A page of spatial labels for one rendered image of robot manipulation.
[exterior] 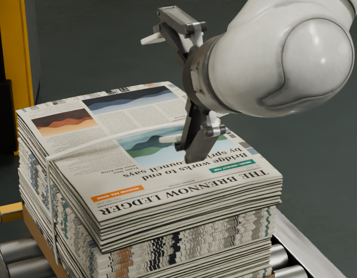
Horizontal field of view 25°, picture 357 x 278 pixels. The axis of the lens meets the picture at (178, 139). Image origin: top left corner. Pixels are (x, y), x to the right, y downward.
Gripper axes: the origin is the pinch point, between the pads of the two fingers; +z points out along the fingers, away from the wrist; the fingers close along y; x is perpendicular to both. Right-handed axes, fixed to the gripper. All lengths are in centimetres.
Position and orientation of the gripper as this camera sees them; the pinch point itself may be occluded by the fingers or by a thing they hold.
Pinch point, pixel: (162, 89)
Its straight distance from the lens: 109.6
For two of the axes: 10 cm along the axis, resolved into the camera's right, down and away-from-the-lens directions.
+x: 9.2, -1.9, 3.6
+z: -3.6, 0.2, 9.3
